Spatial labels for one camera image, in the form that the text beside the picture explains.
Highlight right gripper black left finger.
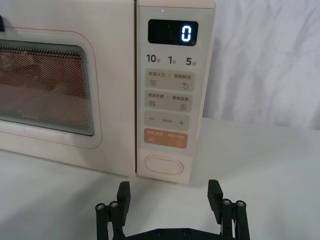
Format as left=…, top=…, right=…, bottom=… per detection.
left=94, top=181, right=132, bottom=240

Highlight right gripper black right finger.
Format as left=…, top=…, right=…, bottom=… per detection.
left=207, top=179, right=250, bottom=240

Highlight cream microwave oven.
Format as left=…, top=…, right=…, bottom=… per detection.
left=0, top=0, right=216, bottom=186

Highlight oven control panel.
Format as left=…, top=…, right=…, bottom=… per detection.
left=135, top=0, right=216, bottom=186

